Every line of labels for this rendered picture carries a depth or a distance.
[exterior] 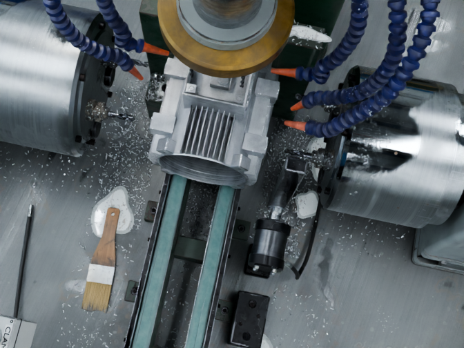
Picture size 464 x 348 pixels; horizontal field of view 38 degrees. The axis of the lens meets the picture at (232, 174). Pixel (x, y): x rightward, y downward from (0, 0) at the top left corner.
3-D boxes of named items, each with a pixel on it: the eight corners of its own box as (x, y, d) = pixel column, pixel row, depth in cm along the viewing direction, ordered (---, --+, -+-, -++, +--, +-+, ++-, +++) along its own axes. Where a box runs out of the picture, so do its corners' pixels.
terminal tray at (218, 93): (197, 44, 115) (197, 24, 108) (259, 57, 115) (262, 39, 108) (181, 109, 112) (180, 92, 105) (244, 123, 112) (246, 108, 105)
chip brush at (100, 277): (101, 206, 135) (101, 205, 134) (126, 210, 135) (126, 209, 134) (81, 310, 130) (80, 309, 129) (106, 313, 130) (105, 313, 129)
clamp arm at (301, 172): (269, 194, 117) (287, 152, 92) (286, 197, 117) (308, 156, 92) (266, 213, 116) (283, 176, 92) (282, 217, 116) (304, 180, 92)
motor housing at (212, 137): (177, 74, 130) (172, 29, 112) (273, 96, 130) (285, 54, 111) (151, 172, 125) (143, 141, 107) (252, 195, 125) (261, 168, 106)
